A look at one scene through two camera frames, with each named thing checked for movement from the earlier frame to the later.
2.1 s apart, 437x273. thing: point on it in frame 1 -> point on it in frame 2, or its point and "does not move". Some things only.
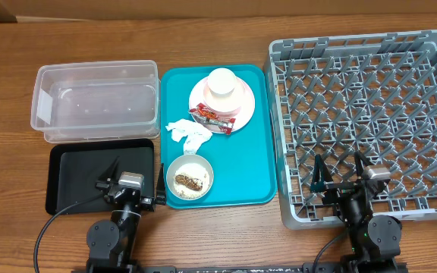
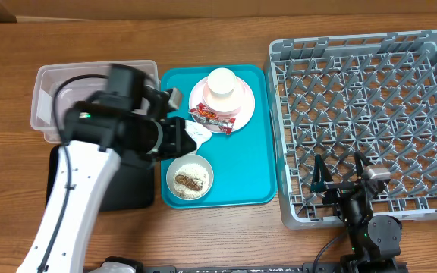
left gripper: (111, 174) -> (177, 136)
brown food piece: (194, 183) does not move
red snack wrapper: (202, 114) does not move
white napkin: (194, 133) does not move
